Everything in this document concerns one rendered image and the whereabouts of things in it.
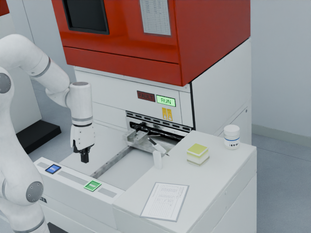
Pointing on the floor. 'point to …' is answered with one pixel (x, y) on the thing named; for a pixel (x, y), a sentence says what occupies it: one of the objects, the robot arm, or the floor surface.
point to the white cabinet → (62, 209)
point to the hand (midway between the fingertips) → (84, 157)
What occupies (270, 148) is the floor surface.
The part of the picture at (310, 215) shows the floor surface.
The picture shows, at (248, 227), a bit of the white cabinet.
